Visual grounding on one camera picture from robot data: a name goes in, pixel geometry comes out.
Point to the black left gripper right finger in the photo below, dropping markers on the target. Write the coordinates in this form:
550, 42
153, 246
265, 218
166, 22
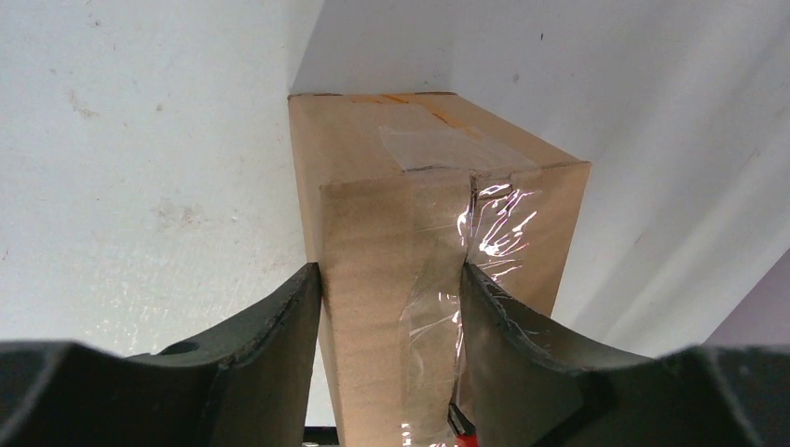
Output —
537, 383

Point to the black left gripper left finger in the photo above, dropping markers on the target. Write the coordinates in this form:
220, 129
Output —
243, 382

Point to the red black utility knife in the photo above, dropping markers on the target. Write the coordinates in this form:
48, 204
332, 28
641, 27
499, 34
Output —
463, 429

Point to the brown cardboard express box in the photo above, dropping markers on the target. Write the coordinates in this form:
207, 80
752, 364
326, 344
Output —
397, 192

